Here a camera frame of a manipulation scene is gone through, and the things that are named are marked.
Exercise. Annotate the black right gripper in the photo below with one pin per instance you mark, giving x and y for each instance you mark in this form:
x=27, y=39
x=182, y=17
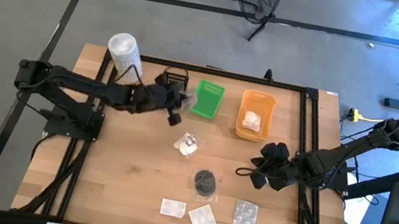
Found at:
x=281, y=172

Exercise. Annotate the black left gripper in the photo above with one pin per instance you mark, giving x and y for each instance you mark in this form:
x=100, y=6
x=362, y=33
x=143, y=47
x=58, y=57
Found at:
x=150, y=99

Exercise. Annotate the clear silvery plastic bag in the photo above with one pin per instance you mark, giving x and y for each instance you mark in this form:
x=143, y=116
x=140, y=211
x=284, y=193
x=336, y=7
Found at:
x=190, y=101

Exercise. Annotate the bagged white cotton balls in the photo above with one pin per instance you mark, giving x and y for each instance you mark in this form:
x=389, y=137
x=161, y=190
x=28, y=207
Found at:
x=251, y=121

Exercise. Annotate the bagged white round item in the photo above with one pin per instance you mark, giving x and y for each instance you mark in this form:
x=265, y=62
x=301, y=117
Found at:
x=187, y=145

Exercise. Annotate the bagged black round item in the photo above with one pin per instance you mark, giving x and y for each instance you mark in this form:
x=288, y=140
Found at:
x=205, y=183

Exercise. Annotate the orange plastic bin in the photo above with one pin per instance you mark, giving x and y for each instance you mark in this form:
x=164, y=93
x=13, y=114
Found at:
x=259, y=98

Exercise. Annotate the white rectangular packet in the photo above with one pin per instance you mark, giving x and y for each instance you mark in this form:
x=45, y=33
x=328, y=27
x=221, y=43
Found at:
x=173, y=208

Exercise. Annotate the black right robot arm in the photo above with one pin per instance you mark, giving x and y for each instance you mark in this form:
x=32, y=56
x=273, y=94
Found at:
x=340, y=153

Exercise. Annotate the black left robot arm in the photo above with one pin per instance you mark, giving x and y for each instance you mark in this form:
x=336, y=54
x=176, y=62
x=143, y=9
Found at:
x=76, y=84

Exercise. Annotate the black plastic basket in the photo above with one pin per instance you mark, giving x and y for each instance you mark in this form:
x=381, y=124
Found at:
x=178, y=79

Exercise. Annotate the green plastic basket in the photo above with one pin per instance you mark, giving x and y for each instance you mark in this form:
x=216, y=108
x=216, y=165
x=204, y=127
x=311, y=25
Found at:
x=208, y=99

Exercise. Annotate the grey patterned foil packet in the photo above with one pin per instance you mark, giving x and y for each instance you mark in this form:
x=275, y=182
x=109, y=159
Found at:
x=245, y=215

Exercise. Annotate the white wipes canister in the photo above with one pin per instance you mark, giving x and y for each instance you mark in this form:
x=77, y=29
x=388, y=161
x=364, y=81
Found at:
x=126, y=58

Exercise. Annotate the white square flat packet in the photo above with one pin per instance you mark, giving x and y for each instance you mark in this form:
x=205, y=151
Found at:
x=202, y=219

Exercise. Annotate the white paper sheet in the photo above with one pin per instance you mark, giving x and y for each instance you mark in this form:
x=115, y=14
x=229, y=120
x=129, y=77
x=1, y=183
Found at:
x=356, y=214

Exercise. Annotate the small floor object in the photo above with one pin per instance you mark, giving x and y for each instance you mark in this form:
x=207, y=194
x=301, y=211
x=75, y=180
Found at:
x=370, y=45

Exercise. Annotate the black aluminium table frame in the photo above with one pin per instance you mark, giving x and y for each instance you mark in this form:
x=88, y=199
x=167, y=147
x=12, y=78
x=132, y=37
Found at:
x=211, y=70

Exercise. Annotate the black frame clamp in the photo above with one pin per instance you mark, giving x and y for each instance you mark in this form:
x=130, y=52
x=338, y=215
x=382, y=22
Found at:
x=268, y=75

